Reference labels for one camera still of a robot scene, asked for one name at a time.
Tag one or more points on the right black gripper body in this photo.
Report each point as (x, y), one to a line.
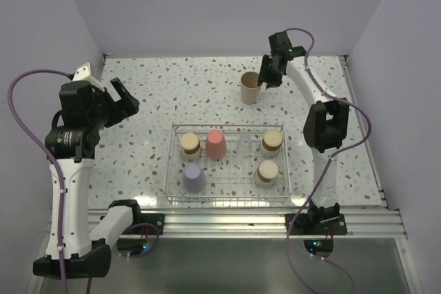
(269, 74)

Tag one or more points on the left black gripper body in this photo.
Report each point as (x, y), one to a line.
(112, 111)

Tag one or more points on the tall beige cup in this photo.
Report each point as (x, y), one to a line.
(249, 88)

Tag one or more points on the cream steel cup brown band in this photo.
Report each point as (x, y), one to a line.
(271, 143)

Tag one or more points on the clear glass cup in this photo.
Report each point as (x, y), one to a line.
(244, 147)

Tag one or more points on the red plastic cup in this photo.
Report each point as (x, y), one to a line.
(215, 145)

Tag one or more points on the purple plastic cup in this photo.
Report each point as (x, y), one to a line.
(194, 178)

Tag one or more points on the steel cup back row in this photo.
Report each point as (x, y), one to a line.
(266, 174)

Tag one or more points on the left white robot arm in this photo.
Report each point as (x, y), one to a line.
(74, 251)

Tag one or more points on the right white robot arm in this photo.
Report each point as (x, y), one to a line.
(324, 131)

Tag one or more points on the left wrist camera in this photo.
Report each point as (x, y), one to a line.
(85, 73)

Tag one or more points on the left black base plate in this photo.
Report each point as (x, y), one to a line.
(155, 219)

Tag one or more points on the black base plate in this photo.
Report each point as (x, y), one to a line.
(304, 226)
(155, 219)

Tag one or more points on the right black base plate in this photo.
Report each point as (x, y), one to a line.
(304, 226)

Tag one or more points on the aluminium mounting rail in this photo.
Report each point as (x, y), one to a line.
(269, 223)

